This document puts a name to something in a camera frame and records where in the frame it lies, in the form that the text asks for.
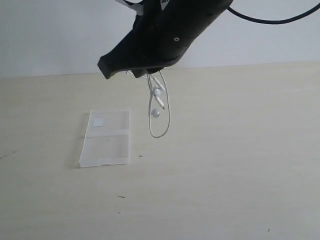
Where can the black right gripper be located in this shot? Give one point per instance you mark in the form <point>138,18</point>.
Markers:
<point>161,35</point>

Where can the clear plastic storage case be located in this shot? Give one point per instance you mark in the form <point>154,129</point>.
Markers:
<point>107,139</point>

